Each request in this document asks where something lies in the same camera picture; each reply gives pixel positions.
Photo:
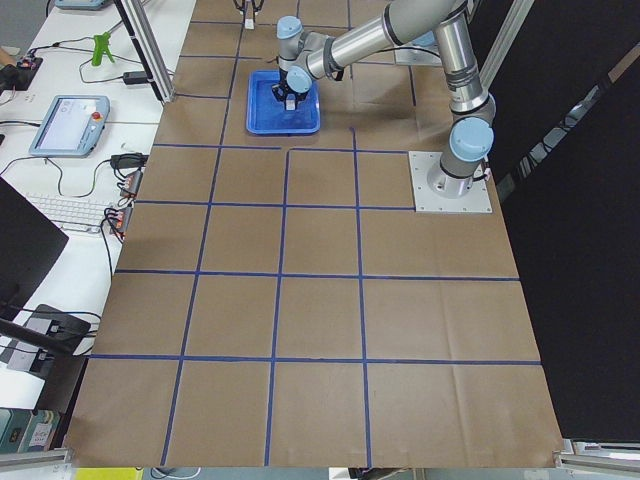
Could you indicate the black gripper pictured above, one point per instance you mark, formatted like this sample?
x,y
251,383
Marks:
x,y
288,94

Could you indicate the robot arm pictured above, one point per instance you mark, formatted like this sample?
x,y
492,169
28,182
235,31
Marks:
x,y
305,57

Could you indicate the blue plastic tray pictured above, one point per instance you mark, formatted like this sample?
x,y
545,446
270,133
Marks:
x,y
266,115

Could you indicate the black power adapter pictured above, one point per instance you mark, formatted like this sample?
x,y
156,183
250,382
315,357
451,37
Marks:
x,y
134,77

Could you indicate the teach pendant tablet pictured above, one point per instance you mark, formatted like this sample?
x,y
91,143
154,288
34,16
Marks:
x,y
72,126

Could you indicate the white keyboard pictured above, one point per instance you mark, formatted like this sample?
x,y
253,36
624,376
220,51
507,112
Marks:
x,y
78,216

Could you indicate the black monitor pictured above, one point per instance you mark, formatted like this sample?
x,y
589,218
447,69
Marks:
x,y
30,246

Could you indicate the aluminium frame post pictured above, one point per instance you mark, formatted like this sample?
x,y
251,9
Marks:
x,y
138,27

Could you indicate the green handled reach grabber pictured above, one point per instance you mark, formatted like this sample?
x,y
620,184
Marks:
x,y
101,49

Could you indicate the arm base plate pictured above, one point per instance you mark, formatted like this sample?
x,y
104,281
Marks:
x,y
435,192

